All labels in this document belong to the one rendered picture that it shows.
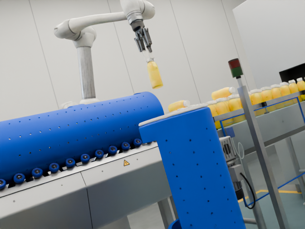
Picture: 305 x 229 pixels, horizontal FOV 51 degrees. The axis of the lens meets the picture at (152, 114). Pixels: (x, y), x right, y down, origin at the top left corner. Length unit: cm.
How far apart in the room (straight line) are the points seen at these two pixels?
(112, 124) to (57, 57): 316
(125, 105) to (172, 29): 399
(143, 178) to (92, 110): 43
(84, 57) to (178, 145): 142
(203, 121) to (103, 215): 73
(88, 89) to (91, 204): 103
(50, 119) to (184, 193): 72
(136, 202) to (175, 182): 59
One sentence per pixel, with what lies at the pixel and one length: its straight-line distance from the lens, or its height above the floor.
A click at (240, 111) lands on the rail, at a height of 97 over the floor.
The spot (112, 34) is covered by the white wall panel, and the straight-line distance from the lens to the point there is 503.
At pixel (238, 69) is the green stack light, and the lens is 186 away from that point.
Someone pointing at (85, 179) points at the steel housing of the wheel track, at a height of 87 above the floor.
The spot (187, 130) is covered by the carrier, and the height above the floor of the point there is 96.
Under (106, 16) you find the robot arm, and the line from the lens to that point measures 216.
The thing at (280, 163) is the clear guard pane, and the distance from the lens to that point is 217.
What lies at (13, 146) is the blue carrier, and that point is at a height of 110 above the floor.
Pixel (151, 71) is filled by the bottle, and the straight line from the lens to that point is 182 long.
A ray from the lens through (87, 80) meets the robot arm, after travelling 235.
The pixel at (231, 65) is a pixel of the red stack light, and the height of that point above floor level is 123.
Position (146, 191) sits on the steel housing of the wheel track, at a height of 71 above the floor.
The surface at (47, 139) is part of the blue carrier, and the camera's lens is 147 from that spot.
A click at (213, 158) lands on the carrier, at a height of 85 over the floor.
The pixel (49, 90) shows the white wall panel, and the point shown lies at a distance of 450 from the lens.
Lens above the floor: 99
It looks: 3 degrees up
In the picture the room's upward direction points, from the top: 16 degrees counter-clockwise
